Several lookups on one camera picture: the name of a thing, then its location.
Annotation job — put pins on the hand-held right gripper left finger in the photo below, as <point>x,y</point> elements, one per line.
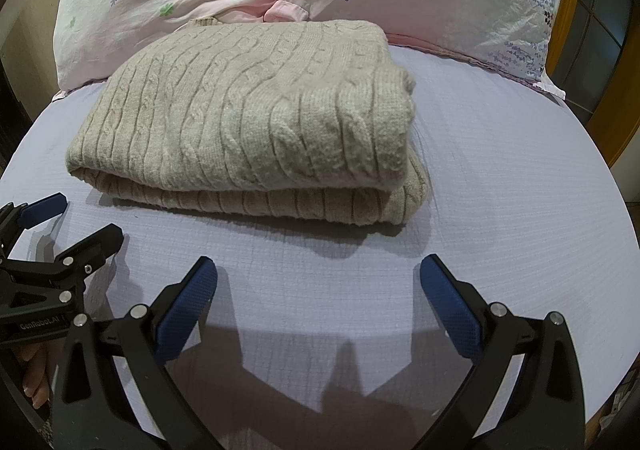
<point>186,302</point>

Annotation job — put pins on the wooden bed frame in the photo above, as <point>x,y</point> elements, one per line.
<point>585,55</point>

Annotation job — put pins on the lavender bed sheet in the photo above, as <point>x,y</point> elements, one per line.
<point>380,240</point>

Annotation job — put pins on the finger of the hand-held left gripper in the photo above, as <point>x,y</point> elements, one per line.
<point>92,242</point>
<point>42,208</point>

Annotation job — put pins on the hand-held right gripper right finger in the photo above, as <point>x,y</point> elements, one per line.
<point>450,302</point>

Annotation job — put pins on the person's left hand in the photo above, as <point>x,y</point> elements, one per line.
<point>36,372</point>

